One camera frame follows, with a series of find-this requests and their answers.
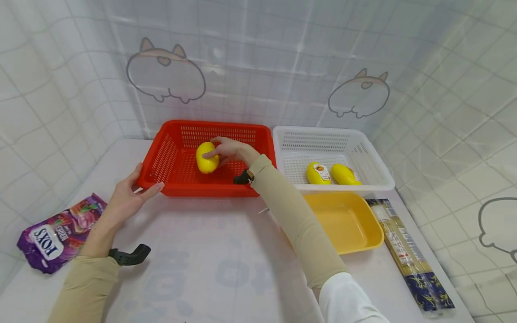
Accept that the person's right hand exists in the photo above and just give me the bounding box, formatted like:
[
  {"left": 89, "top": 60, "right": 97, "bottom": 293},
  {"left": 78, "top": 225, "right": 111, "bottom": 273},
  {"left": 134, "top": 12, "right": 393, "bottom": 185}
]
[{"left": 202, "top": 136, "right": 262, "bottom": 169}]

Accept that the person's left hand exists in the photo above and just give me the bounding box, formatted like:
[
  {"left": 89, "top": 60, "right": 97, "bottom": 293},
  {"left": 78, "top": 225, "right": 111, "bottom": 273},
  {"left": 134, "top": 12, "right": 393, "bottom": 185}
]
[{"left": 101, "top": 162, "right": 166, "bottom": 230}]

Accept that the yellow lemon-shaped bottle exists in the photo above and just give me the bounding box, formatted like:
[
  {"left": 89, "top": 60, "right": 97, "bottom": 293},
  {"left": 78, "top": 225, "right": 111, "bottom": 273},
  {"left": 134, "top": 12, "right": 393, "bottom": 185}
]
[{"left": 196, "top": 141, "right": 221, "bottom": 175}]

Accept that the red plastic basket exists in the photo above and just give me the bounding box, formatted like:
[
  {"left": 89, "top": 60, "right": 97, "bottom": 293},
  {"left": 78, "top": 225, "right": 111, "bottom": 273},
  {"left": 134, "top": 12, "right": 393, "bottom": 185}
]
[{"left": 136, "top": 120, "right": 278, "bottom": 198}]

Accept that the person's left forearm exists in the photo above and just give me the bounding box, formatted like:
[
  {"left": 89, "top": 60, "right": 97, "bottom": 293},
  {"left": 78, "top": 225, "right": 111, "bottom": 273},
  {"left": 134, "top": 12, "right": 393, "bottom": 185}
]
[{"left": 47, "top": 216, "right": 123, "bottom": 323}]

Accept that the person's right forearm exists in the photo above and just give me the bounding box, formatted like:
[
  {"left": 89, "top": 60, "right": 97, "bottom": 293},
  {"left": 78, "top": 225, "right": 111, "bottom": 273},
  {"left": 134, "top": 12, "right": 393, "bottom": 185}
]
[{"left": 248, "top": 154, "right": 391, "bottom": 323}]

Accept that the black wrist band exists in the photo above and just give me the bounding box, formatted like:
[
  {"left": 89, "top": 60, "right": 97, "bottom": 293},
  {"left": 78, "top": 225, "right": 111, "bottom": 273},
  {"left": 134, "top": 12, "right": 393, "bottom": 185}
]
[
  {"left": 233, "top": 168, "right": 255, "bottom": 185},
  {"left": 108, "top": 244, "right": 152, "bottom": 266}
]

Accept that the purple candy bag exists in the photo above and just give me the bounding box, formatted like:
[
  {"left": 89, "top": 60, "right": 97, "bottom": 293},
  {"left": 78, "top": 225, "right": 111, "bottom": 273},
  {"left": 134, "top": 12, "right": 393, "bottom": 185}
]
[{"left": 16, "top": 193, "right": 109, "bottom": 275}]

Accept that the yellow bottle with label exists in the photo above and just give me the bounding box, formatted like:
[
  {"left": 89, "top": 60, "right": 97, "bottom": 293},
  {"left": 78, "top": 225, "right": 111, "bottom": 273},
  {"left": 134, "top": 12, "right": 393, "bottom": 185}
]
[
  {"left": 331, "top": 164, "right": 363, "bottom": 186},
  {"left": 306, "top": 162, "right": 332, "bottom": 185}
]

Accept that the white plastic basket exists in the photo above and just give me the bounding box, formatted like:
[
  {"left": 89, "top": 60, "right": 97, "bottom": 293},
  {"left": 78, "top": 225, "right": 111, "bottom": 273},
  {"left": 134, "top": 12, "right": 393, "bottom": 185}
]
[{"left": 272, "top": 126, "right": 396, "bottom": 194}]

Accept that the yellow plastic tray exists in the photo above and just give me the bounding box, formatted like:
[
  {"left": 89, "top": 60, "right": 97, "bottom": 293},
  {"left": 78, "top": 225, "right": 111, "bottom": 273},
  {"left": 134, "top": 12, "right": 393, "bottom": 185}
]
[{"left": 302, "top": 192, "right": 385, "bottom": 255}]

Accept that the spaghetti packet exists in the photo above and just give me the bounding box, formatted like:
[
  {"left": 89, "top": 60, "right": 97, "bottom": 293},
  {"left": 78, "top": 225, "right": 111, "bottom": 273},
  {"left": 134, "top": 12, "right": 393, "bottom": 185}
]
[{"left": 365, "top": 198, "right": 456, "bottom": 319}]

